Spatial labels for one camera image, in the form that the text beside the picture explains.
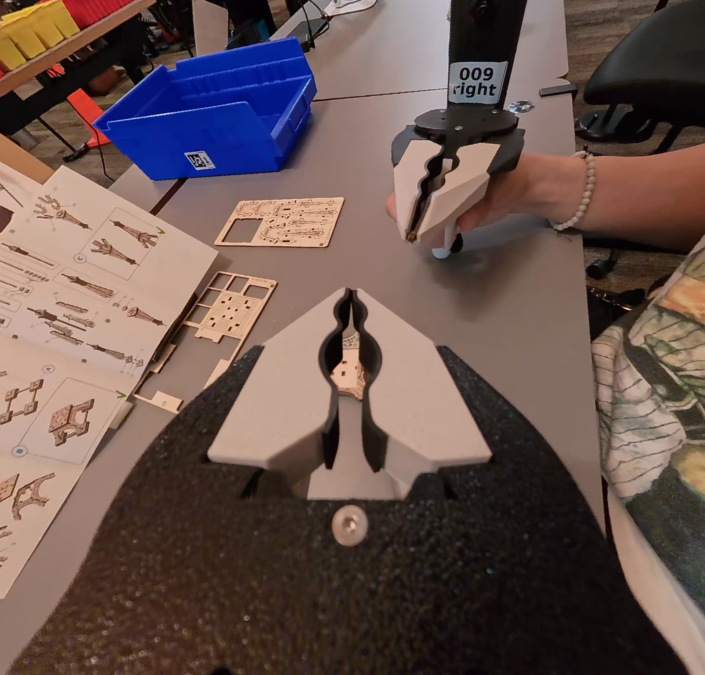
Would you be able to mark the person's printed shirt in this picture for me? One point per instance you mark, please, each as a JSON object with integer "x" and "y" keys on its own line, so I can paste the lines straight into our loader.
{"x": 655, "y": 383}

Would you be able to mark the white cardboard piece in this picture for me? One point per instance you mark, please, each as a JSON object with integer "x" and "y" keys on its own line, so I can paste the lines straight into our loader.
{"x": 212, "y": 25}

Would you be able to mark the wooden puzzle sheet mostly emptied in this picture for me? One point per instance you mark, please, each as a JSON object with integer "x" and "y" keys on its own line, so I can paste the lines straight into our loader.
{"x": 231, "y": 311}

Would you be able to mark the printed instruction sheet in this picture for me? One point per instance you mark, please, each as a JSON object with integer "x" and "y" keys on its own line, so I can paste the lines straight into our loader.
{"x": 82, "y": 256}

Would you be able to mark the wooden table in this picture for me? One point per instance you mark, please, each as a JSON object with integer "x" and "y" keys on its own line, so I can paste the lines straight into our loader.
{"x": 71, "y": 42}

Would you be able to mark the orange cone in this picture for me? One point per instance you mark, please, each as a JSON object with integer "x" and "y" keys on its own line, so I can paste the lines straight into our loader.
{"x": 88, "y": 113}

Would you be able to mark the brown wooden board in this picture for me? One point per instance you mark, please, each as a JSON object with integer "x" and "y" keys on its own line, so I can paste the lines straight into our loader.
{"x": 22, "y": 160}

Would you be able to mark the small shiny round object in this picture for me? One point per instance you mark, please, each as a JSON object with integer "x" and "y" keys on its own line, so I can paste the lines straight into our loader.
{"x": 520, "y": 107}

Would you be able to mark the wooden tower model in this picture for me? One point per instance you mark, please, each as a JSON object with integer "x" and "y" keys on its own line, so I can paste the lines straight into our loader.
{"x": 348, "y": 369}

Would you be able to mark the wooden puzzle sheet with parts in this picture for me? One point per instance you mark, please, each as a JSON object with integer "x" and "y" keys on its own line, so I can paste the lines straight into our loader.
{"x": 297, "y": 212}

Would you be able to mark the yellow plastic bin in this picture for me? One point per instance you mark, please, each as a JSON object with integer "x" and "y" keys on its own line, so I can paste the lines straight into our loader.
{"x": 55, "y": 22}
{"x": 27, "y": 36}
{"x": 10, "y": 53}

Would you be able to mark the small white plastic piece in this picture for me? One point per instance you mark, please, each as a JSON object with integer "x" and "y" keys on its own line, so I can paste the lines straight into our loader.
{"x": 121, "y": 415}

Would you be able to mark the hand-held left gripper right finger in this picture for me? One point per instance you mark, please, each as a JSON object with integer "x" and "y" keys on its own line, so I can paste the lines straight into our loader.
{"x": 429, "y": 410}

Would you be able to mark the grey desk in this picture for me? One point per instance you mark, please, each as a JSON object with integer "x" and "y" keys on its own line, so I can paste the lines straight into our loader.
{"x": 140, "y": 190}
{"x": 495, "y": 311}
{"x": 385, "y": 53}

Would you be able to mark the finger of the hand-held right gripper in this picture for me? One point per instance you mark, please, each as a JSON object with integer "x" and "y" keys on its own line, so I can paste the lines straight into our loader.
{"x": 407, "y": 179}
{"x": 468, "y": 185}

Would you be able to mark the blue plastic bin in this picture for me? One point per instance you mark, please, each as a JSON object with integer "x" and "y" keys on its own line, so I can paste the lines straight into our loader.
{"x": 237, "y": 130}

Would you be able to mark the person's right hand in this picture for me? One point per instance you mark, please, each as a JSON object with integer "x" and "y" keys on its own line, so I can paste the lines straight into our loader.
{"x": 523, "y": 190}

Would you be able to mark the black white marker sticker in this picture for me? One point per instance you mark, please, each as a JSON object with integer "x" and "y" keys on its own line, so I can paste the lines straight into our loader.
{"x": 199, "y": 161}

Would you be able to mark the small flat black object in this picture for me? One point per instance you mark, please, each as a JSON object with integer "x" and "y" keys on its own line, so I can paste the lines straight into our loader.
{"x": 557, "y": 91}

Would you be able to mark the black office chair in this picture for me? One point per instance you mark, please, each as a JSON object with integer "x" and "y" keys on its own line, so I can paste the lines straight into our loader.
{"x": 655, "y": 64}

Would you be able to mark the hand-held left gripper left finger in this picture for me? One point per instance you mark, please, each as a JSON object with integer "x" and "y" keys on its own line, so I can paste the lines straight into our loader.
{"x": 270, "y": 405}

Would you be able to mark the black bag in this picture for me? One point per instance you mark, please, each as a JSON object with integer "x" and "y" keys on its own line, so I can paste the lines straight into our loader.
{"x": 611, "y": 306}

